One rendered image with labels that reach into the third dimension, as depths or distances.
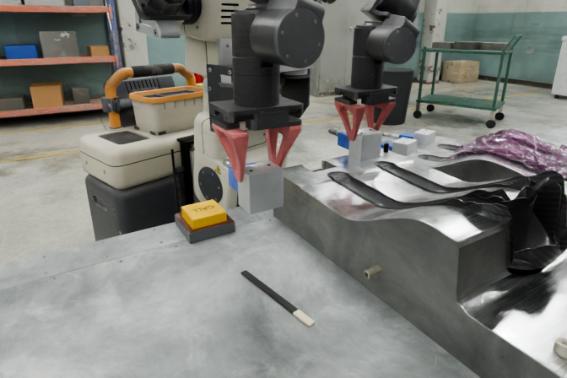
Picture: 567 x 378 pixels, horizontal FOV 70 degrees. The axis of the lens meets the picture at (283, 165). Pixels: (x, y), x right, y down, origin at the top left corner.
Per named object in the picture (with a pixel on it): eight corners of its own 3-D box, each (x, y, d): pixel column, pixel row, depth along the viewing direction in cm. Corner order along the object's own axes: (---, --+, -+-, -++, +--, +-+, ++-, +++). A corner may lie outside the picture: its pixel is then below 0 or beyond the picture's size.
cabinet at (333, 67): (305, 94, 678) (306, -36, 613) (352, 89, 722) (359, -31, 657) (320, 98, 639) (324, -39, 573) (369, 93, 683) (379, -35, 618)
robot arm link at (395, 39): (409, 9, 74) (376, -19, 70) (452, 9, 64) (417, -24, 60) (374, 67, 76) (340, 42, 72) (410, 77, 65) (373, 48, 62)
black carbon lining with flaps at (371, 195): (320, 185, 70) (321, 132, 67) (387, 169, 78) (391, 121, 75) (516, 294, 42) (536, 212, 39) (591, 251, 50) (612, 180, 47)
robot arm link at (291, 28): (303, -26, 50) (243, -59, 45) (365, -36, 41) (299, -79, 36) (273, 68, 52) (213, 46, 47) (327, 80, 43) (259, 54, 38)
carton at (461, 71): (439, 81, 823) (441, 60, 810) (460, 78, 851) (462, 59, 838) (456, 83, 787) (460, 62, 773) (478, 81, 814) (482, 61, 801)
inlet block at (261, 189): (212, 181, 62) (209, 148, 60) (241, 175, 64) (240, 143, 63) (250, 215, 51) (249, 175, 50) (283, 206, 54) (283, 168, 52)
